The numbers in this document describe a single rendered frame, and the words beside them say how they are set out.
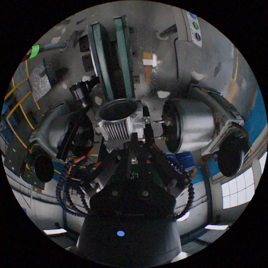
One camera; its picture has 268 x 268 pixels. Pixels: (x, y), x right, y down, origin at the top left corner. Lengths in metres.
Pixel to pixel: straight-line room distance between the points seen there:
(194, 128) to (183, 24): 0.35
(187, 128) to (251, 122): 5.33
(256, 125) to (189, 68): 5.12
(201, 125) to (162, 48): 0.42
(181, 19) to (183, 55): 0.32
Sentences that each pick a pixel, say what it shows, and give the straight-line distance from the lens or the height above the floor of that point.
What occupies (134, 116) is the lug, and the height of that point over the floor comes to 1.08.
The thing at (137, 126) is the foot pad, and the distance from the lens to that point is 0.32.
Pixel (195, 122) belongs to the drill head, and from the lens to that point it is 0.32.
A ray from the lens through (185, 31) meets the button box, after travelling 0.31.
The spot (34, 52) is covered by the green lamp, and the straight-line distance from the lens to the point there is 0.50.
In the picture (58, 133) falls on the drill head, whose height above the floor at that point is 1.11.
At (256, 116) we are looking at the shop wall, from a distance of 5.52.
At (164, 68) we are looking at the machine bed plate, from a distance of 0.54.
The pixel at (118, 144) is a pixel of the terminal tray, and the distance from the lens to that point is 0.32.
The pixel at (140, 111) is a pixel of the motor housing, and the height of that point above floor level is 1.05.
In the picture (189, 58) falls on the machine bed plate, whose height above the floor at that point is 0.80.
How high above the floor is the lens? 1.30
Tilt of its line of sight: 41 degrees down
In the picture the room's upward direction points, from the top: 178 degrees clockwise
